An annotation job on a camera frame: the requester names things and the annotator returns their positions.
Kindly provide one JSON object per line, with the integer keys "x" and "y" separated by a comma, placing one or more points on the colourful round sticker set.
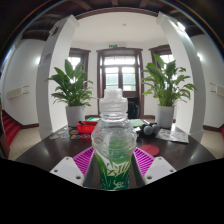
{"x": 68, "y": 135}

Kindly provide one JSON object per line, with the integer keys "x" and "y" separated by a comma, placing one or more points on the green packet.
{"x": 92, "y": 119}

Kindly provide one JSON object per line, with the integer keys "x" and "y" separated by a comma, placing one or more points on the green exit sign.
{"x": 113, "y": 45}

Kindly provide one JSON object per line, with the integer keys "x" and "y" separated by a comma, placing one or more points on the dark-framed window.
{"x": 166, "y": 57}
{"x": 75, "y": 61}

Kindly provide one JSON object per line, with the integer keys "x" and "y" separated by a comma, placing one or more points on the green plant in white pot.
{"x": 75, "y": 116}
{"x": 164, "y": 116}

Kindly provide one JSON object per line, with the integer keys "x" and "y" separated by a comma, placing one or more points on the red plastic basket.
{"x": 86, "y": 128}

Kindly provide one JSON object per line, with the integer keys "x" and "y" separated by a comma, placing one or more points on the dark wooden glazed door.
{"x": 120, "y": 63}

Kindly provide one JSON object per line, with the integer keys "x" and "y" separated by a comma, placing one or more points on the printed paper sheet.
{"x": 172, "y": 136}

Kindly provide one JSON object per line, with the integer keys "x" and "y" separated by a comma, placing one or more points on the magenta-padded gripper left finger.
{"x": 66, "y": 170}

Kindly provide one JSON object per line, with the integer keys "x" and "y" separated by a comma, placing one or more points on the dark grey headphones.
{"x": 150, "y": 129}

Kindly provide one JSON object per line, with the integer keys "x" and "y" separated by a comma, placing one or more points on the clear green-label drink bottle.
{"x": 113, "y": 143}

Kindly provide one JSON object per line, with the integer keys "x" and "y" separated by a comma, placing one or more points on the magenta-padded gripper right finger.
{"x": 160, "y": 170}

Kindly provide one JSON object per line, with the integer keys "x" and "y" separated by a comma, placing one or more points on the white wall panel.
{"x": 218, "y": 90}
{"x": 17, "y": 92}

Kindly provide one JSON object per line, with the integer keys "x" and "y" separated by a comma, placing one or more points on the flat round red coaster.
{"x": 150, "y": 150}

